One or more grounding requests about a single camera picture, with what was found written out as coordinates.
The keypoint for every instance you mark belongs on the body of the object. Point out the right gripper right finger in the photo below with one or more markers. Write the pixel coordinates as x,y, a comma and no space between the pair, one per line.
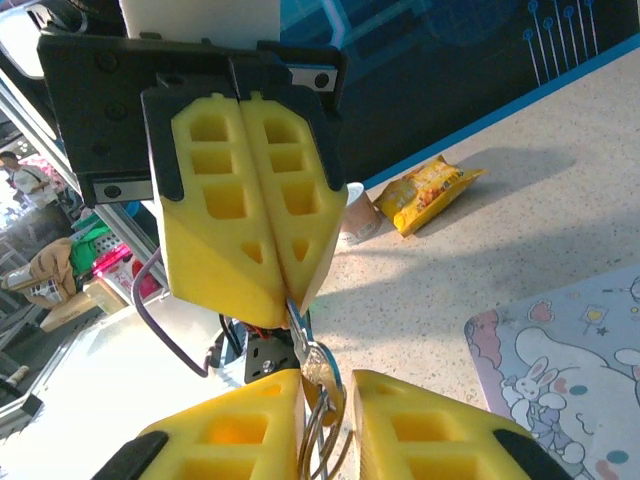
425,440

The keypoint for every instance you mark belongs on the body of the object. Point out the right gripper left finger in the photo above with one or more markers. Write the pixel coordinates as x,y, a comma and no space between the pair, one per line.
225,435

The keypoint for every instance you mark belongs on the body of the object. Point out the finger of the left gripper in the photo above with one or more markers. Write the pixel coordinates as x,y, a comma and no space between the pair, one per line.
315,225
210,250

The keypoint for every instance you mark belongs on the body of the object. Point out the brass key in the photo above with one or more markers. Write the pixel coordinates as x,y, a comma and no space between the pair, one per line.
320,370

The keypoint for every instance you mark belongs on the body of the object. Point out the cartoon dog tin box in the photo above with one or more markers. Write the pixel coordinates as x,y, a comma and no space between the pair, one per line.
575,375

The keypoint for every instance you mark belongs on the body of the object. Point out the beige paper cup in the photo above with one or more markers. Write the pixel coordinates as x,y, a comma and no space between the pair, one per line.
360,220

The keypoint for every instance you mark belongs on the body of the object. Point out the pink box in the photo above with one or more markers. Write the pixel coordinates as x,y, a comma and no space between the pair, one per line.
120,275

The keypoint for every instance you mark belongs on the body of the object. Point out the person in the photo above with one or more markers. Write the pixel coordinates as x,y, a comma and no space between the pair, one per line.
30,182

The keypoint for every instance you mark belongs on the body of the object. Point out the yellow snack bag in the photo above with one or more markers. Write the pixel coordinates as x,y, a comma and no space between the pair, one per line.
425,192

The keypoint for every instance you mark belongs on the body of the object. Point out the green bag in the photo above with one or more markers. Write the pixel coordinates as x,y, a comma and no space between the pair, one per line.
90,250

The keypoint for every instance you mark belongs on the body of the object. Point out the cardboard box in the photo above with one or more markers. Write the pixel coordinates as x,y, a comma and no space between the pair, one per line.
75,315

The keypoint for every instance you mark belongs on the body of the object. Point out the brown bag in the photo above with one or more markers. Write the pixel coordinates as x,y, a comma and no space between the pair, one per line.
50,265

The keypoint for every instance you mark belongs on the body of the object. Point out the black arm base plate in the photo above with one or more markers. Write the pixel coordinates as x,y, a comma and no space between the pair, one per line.
265,357

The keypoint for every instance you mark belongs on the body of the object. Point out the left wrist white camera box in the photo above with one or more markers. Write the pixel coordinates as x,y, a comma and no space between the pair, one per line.
200,20

